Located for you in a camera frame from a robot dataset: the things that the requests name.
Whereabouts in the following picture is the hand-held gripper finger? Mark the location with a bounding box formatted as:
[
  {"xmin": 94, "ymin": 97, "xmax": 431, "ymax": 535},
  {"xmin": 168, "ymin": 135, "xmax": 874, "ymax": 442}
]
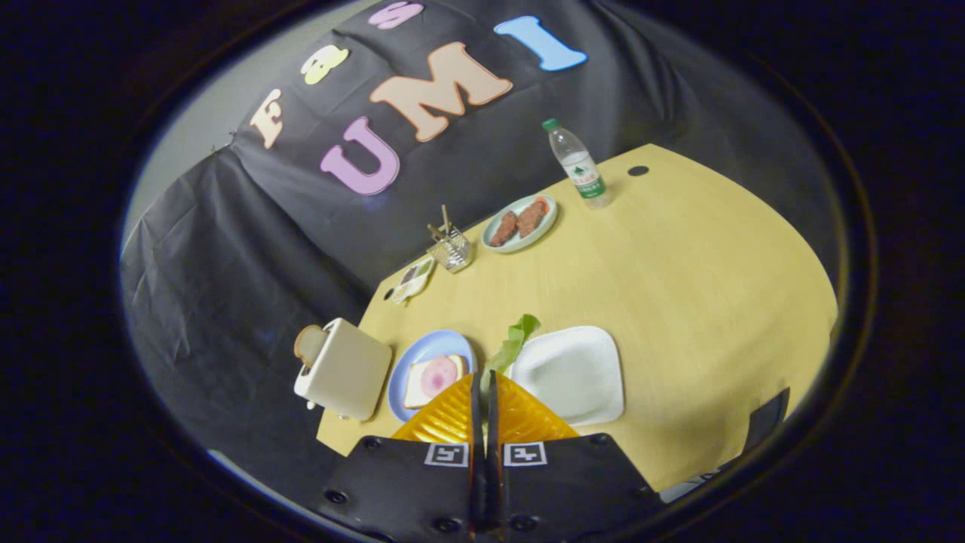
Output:
[
  {"xmin": 317, "ymin": 372, "xmax": 487, "ymax": 540},
  {"xmin": 486, "ymin": 370, "xmax": 664, "ymax": 540}
]

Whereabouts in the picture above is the green lettuce leaf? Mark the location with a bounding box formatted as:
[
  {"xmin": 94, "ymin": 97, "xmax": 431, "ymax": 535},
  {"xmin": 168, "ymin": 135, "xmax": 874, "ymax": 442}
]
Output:
[{"xmin": 482, "ymin": 314, "xmax": 541, "ymax": 378}]

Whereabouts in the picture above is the brown bread slice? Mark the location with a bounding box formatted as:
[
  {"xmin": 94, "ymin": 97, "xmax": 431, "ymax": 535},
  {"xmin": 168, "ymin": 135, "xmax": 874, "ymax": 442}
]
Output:
[{"xmin": 293, "ymin": 325, "xmax": 329, "ymax": 368}]

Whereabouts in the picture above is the bread slice with ham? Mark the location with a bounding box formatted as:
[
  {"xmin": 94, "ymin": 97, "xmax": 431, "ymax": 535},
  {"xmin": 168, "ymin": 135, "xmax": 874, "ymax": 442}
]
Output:
[{"xmin": 403, "ymin": 354, "xmax": 468, "ymax": 410}]

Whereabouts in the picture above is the white plate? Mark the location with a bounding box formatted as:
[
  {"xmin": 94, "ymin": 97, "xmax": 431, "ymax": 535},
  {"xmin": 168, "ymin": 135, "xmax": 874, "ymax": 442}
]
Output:
[{"xmin": 510, "ymin": 326, "xmax": 625, "ymax": 427}]

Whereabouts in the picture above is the blue plate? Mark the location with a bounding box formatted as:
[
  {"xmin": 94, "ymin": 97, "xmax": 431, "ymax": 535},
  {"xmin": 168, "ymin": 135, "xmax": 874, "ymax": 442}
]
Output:
[{"xmin": 387, "ymin": 330, "xmax": 478, "ymax": 423}]

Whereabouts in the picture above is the white toaster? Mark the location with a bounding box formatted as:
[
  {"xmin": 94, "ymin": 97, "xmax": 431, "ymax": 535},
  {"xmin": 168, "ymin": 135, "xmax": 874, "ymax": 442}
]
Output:
[{"xmin": 293, "ymin": 318, "xmax": 394, "ymax": 422}]

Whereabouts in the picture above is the white condiment tray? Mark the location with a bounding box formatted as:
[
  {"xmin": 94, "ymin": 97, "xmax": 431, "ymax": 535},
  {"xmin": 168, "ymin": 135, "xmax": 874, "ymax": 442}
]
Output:
[{"xmin": 391, "ymin": 257, "xmax": 436, "ymax": 305}]

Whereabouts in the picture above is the dark brown meat patty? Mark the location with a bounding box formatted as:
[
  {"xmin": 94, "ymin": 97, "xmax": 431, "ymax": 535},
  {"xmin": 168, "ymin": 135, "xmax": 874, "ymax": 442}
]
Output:
[{"xmin": 489, "ymin": 211, "xmax": 519, "ymax": 247}]

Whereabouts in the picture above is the pale green plate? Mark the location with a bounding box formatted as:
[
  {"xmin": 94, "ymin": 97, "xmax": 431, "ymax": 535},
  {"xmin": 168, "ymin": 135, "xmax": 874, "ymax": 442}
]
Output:
[{"xmin": 481, "ymin": 194, "xmax": 559, "ymax": 253}]

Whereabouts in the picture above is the reddish brown meat patty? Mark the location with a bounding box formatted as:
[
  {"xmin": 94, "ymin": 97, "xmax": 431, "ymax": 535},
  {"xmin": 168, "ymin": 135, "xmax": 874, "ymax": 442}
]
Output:
[{"xmin": 516, "ymin": 198, "xmax": 550, "ymax": 238}]

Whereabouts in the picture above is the black backdrop cloth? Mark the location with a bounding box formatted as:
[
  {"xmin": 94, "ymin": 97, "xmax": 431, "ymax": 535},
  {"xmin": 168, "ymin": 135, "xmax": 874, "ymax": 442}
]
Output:
[{"xmin": 121, "ymin": 0, "xmax": 845, "ymax": 483}]

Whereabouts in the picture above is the clear plastic water bottle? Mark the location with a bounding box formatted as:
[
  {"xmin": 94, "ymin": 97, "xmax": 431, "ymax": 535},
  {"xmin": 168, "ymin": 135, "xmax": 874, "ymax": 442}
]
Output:
[{"xmin": 542, "ymin": 118, "xmax": 612, "ymax": 209}]

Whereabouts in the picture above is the metal wire utensil holder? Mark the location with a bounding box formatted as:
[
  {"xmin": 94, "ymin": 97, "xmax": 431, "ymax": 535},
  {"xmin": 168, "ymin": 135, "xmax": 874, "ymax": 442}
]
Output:
[{"xmin": 427, "ymin": 226, "xmax": 474, "ymax": 272}]

